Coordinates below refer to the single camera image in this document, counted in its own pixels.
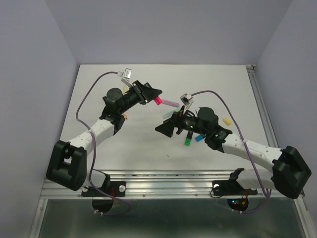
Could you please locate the aluminium right side rail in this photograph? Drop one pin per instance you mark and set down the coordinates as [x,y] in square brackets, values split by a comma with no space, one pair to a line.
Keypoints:
[268,129]

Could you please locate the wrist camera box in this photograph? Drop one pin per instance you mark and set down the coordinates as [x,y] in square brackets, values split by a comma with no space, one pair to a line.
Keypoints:
[125,77]
[187,100]

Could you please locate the green black highlighter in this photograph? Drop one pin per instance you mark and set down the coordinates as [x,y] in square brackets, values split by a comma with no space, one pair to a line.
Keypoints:
[188,138]

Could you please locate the blue black highlighter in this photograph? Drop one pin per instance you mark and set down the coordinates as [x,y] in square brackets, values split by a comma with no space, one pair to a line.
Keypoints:
[199,138]

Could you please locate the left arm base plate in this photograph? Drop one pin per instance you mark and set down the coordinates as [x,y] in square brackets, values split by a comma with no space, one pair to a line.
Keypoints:
[113,188]

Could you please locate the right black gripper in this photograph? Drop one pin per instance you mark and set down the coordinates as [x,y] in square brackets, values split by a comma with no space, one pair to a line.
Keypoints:
[167,127]

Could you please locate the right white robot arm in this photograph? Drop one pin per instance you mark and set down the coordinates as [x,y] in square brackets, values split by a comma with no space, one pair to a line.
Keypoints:
[285,169]

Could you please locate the aluminium front rail frame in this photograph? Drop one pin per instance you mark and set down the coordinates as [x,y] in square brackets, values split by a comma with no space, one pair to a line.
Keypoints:
[169,204]

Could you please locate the pink pastel highlighter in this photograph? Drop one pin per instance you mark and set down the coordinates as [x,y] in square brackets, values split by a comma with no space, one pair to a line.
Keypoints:
[170,103]

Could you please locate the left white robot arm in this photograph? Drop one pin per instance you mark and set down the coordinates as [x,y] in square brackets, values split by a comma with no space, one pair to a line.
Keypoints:
[68,162]

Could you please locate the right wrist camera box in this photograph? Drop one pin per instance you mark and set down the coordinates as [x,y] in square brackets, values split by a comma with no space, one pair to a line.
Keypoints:
[187,100]

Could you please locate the yellow highlighter cap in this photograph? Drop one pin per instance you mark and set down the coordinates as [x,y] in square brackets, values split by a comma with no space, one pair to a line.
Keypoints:
[227,121]

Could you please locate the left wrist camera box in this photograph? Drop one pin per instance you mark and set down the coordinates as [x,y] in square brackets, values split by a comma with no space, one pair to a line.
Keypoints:
[125,77]

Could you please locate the pink black highlighter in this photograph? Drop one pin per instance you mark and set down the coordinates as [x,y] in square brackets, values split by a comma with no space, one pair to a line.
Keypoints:
[158,100]

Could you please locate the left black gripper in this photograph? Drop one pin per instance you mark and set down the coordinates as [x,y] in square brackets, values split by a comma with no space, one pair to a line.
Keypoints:
[144,93]

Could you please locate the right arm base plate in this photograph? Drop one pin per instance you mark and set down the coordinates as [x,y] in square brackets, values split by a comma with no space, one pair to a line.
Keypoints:
[230,188]

